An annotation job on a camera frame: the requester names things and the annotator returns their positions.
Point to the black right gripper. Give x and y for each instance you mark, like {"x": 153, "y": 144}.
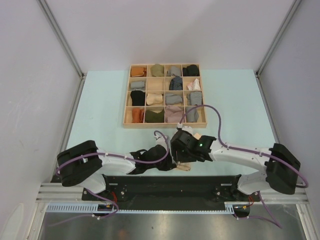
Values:
{"x": 179, "y": 158}

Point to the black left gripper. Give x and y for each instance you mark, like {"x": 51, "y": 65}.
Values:
{"x": 168, "y": 165}

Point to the peach underwear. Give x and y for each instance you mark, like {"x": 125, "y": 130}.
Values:
{"x": 183, "y": 167}
{"x": 154, "y": 98}

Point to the orange and cream underwear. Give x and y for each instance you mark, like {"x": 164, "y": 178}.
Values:
{"x": 138, "y": 115}

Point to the black garment pile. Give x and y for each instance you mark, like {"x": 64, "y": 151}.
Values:
{"x": 138, "y": 98}

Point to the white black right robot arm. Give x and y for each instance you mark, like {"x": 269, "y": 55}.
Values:
{"x": 276, "y": 168}

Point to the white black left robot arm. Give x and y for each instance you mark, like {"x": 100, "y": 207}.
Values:
{"x": 86, "y": 165}

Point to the grey rolled underwear bottom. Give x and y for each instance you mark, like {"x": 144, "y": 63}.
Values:
{"x": 192, "y": 115}

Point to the dark green rolled underwear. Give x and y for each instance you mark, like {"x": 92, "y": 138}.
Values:
{"x": 154, "y": 117}

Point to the grey rolled underwear middle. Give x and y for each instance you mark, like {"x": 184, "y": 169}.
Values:
{"x": 173, "y": 99}

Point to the grey striped rolled underwear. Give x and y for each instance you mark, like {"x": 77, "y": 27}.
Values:
{"x": 195, "y": 98}

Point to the peach rolled underwear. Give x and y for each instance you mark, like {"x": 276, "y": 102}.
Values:
{"x": 154, "y": 98}

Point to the pink white rolled underwear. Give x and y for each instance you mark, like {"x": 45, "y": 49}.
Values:
{"x": 194, "y": 85}

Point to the navy striped rolled underwear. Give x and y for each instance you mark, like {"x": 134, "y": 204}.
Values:
{"x": 176, "y": 84}

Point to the grey rolled underwear left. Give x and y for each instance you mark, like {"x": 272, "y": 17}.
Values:
{"x": 137, "y": 85}

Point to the grey rolled underwear top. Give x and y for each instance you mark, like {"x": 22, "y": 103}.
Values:
{"x": 174, "y": 71}

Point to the black rolled underwear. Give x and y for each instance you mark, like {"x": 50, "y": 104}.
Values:
{"x": 191, "y": 71}

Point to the olive rolled underwear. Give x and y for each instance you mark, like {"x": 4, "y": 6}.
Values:
{"x": 157, "y": 70}

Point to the orange rolled underwear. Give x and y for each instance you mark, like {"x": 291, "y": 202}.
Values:
{"x": 138, "y": 71}

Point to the wooden grid organizer tray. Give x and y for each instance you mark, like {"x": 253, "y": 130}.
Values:
{"x": 160, "y": 85}

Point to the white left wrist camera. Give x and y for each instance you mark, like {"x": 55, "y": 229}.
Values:
{"x": 163, "y": 141}

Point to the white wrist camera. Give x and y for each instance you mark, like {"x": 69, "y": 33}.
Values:
{"x": 186, "y": 128}
{"x": 163, "y": 141}

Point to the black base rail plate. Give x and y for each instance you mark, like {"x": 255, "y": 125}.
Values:
{"x": 174, "y": 190}

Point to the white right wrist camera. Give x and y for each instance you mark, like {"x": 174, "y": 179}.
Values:
{"x": 186, "y": 128}

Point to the aluminium frame profile front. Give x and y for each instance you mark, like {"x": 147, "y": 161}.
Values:
{"x": 56, "y": 193}

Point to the white slotted cable duct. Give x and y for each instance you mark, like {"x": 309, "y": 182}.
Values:
{"x": 101, "y": 209}

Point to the aluminium corner post right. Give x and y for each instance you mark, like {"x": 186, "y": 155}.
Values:
{"x": 293, "y": 9}

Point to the aluminium corner post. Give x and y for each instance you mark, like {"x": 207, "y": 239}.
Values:
{"x": 293, "y": 9}
{"x": 49, "y": 15}

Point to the aluminium corner post left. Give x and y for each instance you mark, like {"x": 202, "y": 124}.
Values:
{"x": 49, "y": 15}

